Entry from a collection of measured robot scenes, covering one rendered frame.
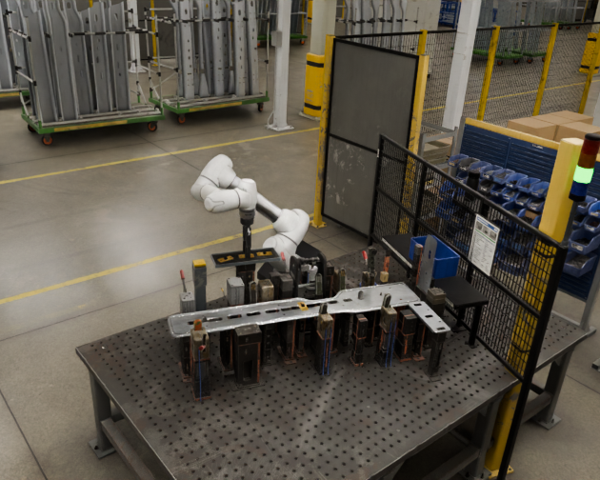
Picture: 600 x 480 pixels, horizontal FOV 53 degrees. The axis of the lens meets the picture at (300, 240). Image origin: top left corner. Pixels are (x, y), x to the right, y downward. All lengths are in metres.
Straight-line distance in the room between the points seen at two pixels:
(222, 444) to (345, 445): 0.56
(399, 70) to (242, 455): 3.66
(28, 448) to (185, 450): 1.43
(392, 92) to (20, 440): 3.91
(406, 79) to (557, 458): 3.15
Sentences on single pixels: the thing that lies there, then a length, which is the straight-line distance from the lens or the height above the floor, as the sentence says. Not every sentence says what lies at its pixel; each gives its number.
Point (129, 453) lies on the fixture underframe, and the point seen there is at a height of 0.23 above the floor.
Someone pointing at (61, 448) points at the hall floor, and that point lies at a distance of 4.00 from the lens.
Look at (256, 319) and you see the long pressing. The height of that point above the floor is 1.00.
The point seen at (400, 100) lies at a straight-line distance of 5.44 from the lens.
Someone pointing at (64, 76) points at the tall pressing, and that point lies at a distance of 9.52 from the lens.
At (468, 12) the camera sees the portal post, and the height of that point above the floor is 2.18.
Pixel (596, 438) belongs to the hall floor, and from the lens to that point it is 4.47.
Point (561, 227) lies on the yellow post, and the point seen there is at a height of 1.59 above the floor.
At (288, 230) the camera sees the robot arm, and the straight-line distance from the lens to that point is 3.77.
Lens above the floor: 2.72
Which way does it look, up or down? 26 degrees down
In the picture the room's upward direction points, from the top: 3 degrees clockwise
